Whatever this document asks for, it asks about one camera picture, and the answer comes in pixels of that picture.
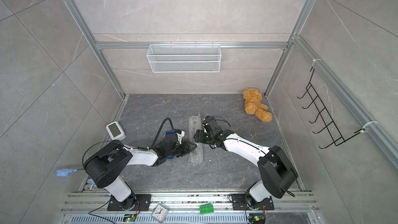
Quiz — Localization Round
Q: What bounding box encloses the blue tape dispenser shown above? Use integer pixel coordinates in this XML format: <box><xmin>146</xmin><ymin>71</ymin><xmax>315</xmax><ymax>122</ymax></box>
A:
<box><xmin>165</xmin><ymin>131</ymin><xmax>176</xmax><ymax>159</ymax></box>

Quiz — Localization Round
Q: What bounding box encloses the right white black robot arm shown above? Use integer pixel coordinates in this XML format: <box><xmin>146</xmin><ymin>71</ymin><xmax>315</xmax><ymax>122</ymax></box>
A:
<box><xmin>194</xmin><ymin>116</ymin><xmax>298</xmax><ymax>209</ymax></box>

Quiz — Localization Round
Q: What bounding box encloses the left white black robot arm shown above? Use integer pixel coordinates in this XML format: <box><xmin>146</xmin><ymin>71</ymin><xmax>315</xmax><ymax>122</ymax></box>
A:
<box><xmin>82</xmin><ymin>118</ymin><xmax>197</xmax><ymax>210</ymax></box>

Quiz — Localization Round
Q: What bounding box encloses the brown teddy bear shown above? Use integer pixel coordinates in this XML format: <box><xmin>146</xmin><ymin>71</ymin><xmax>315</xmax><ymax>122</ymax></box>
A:
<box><xmin>243</xmin><ymin>88</ymin><xmax>273</xmax><ymax>122</ymax></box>

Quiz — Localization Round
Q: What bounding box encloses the white digital clock display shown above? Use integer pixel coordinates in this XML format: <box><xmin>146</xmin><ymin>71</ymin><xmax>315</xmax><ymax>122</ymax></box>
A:
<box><xmin>106</xmin><ymin>121</ymin><xmax>126</xmax><ymax>141</ymax></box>

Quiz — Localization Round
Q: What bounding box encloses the small white analog clock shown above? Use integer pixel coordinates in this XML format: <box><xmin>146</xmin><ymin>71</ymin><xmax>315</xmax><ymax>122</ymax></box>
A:
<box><xmin>151</xmin><ymin>203</ymin><xmax>169</xmax><ymax>223</ymax></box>

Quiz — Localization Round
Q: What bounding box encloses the green toy brick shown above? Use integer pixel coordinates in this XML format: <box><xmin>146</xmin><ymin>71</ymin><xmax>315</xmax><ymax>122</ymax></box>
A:
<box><xmin>200</xmin><ymin>204</ymin><xmax>214</xmax><ymax>215</ymax></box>

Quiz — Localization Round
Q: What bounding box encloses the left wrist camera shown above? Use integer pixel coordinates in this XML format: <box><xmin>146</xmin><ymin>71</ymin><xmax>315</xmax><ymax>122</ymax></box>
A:
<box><xmin>175</xmin><ymin>129</ymin><xmax>185</xmax><ymax>145</ymax></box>

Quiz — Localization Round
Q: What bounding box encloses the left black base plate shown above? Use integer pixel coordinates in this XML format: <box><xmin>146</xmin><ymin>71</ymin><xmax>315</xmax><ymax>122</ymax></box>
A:
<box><xmin>107</xmin><ymin>194</ymin><xmax>152</xmax><ymax>211</ymax></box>

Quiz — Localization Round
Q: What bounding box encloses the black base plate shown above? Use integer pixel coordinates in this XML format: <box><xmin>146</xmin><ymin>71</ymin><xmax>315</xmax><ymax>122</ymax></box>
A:
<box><xmin>229</xmin><ymin>194</ymin><xmax>275</xmax><ymax>211</ymax></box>
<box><xmin>107</xmin><ymin>194</ymin><xmax>152</xmax><ymax>211</ymax></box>

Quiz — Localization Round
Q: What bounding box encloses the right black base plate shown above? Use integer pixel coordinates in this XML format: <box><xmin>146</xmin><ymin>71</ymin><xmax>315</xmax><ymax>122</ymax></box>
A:
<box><xmin>229</xmin><ymin>194</ymin><xmax>275</xmax><ymax>211</ymax></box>

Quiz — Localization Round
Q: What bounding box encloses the white wire mesh basket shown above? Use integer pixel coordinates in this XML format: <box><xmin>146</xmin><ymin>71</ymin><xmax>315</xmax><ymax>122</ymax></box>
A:
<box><xmin>147</xmin><ymin>44</ymin><xmax>222</xmax><ymax>73</ymax></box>

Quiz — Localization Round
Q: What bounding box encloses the black wall hook rack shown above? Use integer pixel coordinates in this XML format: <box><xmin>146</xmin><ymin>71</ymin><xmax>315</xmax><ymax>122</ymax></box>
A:
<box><xmin>296</xmin><ymin>67</ymin><xmax>366</xmax><ymax>149</ymax></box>

